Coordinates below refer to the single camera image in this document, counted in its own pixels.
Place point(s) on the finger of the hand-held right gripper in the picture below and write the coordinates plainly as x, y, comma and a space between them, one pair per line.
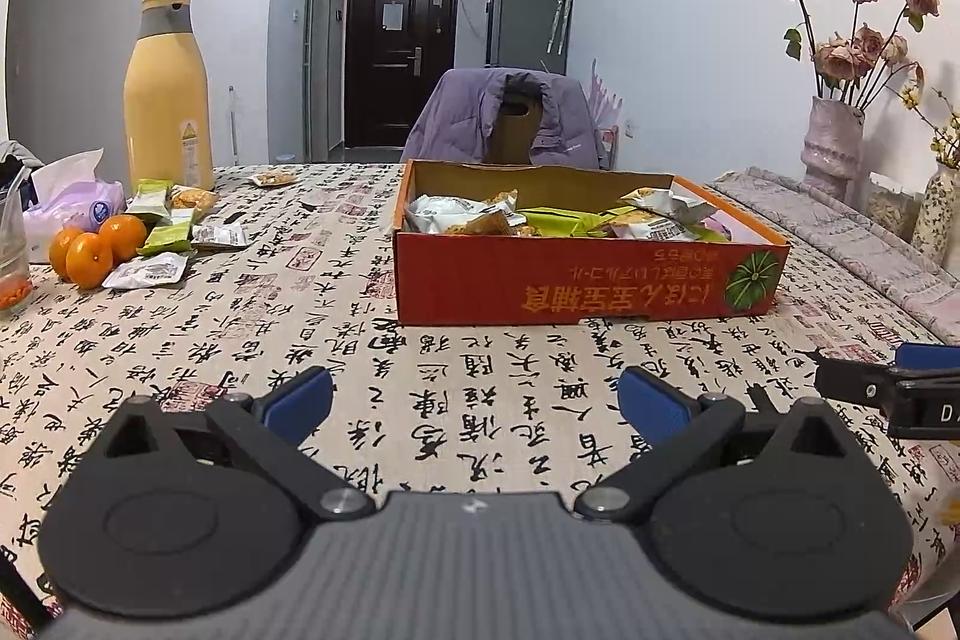
930, 355
855, 377

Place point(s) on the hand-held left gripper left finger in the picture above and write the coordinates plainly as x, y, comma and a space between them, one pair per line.
300, 396

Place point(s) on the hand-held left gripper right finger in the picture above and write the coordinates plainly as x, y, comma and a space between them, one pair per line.
652, 404

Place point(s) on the cardboard box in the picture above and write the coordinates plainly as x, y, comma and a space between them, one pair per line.
562, 287

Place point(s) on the white orange snack packet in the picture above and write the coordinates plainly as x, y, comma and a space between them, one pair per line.
442, 209

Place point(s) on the folded pink grey cloth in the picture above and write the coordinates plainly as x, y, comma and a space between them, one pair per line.
840, 250

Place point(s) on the speckled yellow vase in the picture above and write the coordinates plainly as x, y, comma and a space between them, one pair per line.
937, 220

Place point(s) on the glass jar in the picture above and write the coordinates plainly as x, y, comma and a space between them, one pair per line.
892, 209

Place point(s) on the white barcode snack packet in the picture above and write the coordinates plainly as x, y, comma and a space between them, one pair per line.
652, 229

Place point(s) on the pink snack packet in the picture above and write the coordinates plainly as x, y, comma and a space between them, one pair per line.
720, 231

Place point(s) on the crinkled white snack packet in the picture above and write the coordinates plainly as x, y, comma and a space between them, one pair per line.
667, 203

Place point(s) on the green white snack packet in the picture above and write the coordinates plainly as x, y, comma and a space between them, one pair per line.
169, 237
566, 221
150, 199

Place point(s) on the yellow flower sprig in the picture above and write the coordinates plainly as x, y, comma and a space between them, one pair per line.
945, 141

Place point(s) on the small nut snack packet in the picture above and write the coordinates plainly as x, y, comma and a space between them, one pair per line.
274, 179

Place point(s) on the orange crisp packet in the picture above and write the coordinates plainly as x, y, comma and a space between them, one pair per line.
193, 199

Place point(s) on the pink vase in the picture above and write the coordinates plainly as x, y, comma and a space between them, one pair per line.
829, 153

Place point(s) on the purple tissue pack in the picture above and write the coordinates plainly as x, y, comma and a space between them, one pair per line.
90, 209

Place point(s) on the pink rack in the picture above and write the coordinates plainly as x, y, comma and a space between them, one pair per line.
604, 115

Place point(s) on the wooden chair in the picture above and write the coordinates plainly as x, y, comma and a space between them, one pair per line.
517, 138

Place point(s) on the dark entrance door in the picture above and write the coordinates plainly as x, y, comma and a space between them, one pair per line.
375, 100

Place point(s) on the dried rose bouquet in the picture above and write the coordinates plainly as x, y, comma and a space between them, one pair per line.
847, 59

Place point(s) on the yellow bottle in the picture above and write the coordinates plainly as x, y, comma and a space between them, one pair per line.
169, 115

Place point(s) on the purple jacket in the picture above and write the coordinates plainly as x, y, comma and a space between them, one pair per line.
450, 115

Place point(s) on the grey interior door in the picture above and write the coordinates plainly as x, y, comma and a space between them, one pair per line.
319, 55

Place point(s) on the pile of clothes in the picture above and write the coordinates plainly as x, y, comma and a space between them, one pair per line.
15, 160

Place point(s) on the grey refrigerator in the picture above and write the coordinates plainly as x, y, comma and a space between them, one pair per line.
525, 40

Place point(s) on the white door notice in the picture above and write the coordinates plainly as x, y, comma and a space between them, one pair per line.
393, 14

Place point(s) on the folded umbrella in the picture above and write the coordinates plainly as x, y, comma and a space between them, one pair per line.
560, 10

